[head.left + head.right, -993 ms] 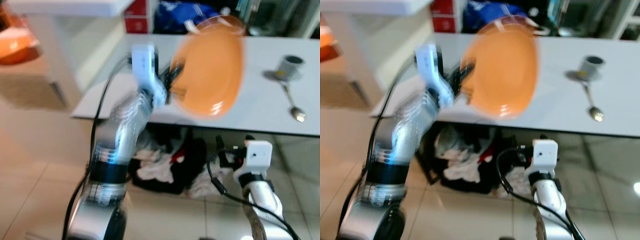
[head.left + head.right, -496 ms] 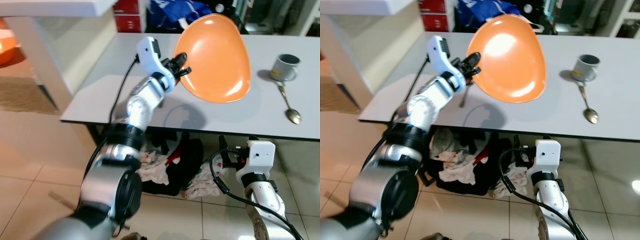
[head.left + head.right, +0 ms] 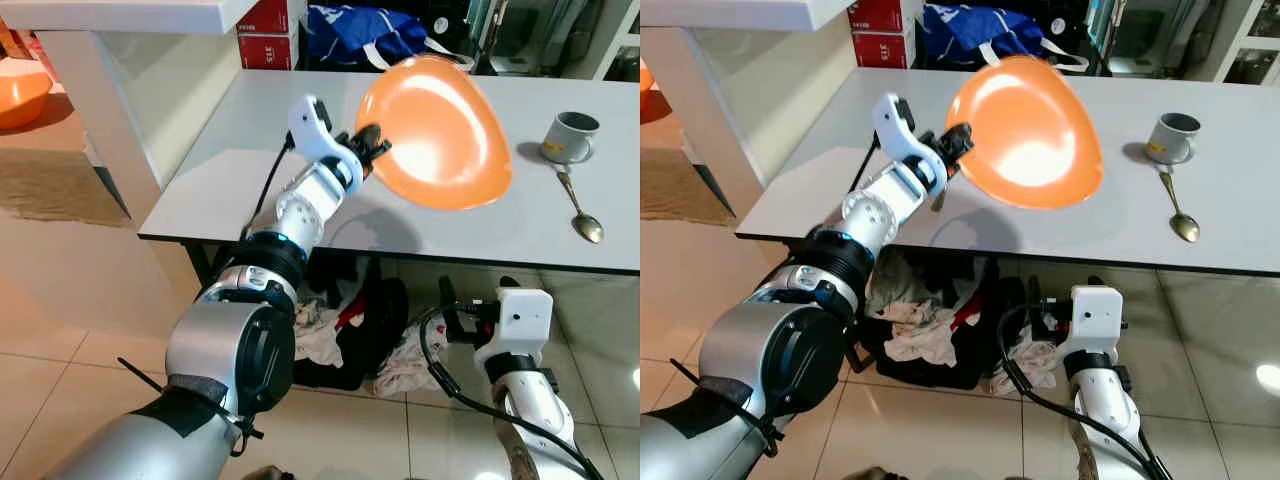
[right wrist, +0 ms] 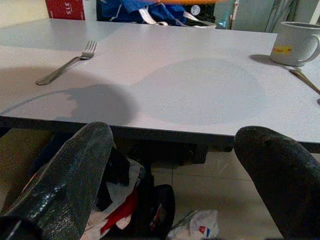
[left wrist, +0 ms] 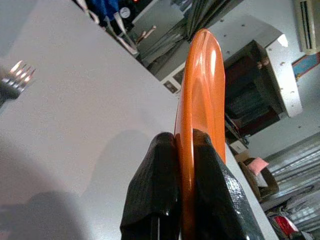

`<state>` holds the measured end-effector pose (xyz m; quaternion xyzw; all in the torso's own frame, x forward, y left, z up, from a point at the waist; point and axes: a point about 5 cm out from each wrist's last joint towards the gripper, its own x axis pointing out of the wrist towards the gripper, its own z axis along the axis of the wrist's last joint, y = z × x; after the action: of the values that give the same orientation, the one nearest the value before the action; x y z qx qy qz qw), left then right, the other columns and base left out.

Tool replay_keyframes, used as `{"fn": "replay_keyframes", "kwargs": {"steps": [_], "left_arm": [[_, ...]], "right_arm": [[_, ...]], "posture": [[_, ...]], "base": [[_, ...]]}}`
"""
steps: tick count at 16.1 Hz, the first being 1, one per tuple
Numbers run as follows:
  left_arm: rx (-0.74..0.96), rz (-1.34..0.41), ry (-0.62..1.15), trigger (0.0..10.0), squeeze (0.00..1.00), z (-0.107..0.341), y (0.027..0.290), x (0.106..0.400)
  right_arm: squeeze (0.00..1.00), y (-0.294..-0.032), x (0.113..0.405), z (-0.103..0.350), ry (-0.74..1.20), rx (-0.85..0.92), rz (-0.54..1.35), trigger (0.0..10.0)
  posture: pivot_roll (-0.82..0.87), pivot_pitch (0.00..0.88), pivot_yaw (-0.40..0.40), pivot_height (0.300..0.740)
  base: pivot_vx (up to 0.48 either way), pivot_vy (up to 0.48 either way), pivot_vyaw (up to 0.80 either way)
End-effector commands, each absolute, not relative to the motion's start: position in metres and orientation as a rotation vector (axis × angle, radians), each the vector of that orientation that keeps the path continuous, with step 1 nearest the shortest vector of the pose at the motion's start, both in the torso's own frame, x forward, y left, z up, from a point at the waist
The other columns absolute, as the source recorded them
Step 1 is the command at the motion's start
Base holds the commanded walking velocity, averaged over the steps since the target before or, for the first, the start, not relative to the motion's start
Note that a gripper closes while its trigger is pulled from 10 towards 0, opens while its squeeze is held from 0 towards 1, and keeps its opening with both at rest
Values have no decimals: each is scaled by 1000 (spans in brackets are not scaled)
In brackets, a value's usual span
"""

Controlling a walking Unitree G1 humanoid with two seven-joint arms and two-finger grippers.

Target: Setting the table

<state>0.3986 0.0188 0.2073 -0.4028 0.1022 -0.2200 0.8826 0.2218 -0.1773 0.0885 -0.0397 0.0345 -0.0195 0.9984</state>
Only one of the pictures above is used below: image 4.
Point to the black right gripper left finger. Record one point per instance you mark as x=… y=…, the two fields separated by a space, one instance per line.
x=62 y=180

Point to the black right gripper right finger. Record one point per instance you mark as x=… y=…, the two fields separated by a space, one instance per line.
x=285 y=185

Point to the grey mug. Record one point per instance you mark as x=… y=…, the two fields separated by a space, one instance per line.
x=290 y=40

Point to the red white cloth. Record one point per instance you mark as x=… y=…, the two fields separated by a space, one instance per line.
x=120 y=212

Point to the white printed plastic bag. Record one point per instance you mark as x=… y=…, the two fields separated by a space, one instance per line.
x=200 y=225

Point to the metal fork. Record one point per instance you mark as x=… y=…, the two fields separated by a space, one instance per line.
x=50 y=77

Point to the metal spoon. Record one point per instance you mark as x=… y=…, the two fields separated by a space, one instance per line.
x=303 y=78

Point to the red cardboard box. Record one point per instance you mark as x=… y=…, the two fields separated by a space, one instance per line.
x=57 y=10

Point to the glass display cabinet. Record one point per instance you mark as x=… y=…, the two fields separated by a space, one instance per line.
x=250 y=15

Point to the black bag with round logo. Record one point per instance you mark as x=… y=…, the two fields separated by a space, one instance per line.
x=206 y=15

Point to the black table frame bracket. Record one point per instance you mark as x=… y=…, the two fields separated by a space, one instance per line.
x=175 y=150

